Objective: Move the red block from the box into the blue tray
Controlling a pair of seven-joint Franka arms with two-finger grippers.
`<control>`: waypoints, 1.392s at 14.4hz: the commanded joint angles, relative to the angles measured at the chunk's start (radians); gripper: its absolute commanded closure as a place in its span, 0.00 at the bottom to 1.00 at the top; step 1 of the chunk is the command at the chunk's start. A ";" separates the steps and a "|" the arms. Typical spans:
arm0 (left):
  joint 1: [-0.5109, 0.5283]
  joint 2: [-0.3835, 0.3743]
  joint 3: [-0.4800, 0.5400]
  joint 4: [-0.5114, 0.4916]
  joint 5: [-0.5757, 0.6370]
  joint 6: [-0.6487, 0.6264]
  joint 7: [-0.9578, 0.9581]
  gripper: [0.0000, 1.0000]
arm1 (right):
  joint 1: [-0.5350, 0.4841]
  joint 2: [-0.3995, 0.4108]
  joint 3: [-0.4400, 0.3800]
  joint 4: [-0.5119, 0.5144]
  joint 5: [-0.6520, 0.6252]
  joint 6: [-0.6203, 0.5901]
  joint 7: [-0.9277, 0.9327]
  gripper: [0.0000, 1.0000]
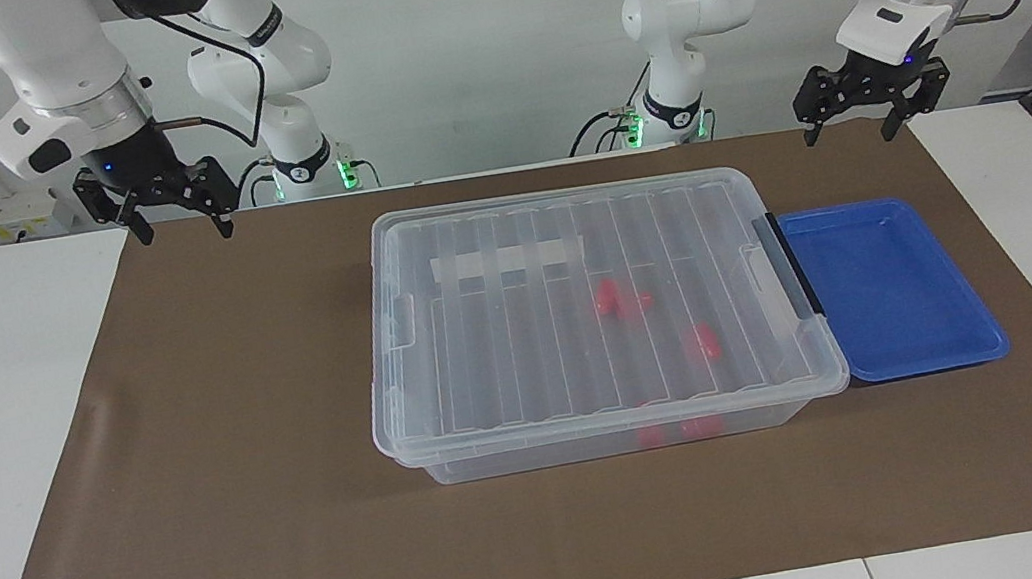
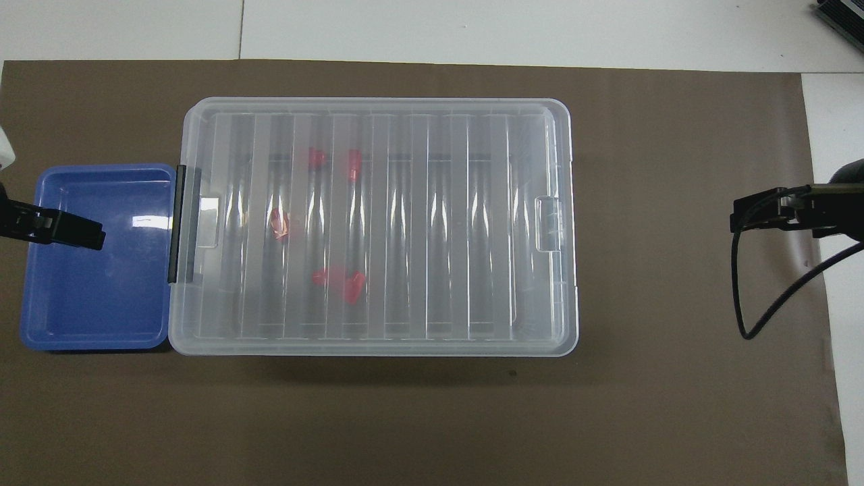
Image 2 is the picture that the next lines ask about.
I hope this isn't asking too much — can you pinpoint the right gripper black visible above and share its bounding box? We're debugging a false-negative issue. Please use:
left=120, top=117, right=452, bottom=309
left=731, top=159, right=864, bottom=242

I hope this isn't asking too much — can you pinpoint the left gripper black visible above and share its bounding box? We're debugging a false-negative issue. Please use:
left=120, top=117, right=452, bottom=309
left=0, top=184, right=106, bottom=251

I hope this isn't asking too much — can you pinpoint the clear ribbed plastic lid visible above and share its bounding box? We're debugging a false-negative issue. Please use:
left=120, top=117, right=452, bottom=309
left=167, top=98, right=580, bottom=357

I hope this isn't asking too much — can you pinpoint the blue plastic tray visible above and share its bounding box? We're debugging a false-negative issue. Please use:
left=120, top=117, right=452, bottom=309
left=19, top=163, right=178, bottom=352

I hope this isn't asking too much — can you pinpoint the clear plastic storage box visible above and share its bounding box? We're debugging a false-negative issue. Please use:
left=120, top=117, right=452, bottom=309
left=169, top=99, right=578, bottom=356

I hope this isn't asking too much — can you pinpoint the grey ribbed device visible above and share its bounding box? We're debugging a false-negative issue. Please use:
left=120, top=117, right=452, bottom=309
left=813, top=0, right=864, bottom=51

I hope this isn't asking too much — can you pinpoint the brown table mat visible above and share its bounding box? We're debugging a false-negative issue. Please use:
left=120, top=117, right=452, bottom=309
left=0, top=59, right=848, bottom=486

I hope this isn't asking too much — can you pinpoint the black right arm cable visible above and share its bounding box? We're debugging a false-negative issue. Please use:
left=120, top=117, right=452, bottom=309
left=731, top=184, right=864, bottom=340

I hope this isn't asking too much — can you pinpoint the black box latch handle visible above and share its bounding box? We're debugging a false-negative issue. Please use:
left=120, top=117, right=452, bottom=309
left=167, top=165, right=187, bottom=284

